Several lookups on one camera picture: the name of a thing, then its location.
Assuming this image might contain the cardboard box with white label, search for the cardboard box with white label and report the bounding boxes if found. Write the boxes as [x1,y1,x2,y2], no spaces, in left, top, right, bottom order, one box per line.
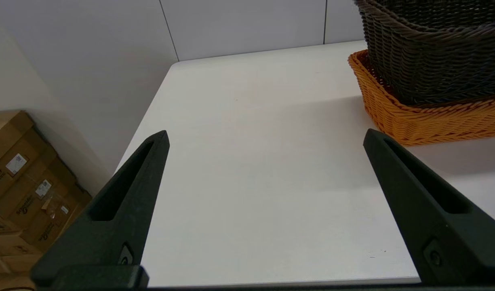
[0,157,79,232]
[0,111,59,209]
[20,184,93,253]

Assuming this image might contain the orange wicker basket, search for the orange wicker basket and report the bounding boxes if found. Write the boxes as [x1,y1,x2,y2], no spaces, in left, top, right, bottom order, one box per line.
[348,49,495,146]

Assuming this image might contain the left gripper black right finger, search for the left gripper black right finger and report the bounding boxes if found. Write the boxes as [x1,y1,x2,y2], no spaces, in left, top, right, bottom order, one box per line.
[362,129,495,285]

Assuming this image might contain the dark brown wicker basket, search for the dark brown wicker basket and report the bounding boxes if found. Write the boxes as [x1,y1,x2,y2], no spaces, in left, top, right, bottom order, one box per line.
[354,0,495,107]

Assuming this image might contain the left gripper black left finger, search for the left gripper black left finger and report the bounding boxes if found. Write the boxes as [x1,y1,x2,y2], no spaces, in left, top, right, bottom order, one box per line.
[30,130,170,288]

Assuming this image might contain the plain low cardboard box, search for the plain low cardboard box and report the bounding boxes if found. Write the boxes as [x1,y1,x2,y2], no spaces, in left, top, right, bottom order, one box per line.
[0,210,44,279]

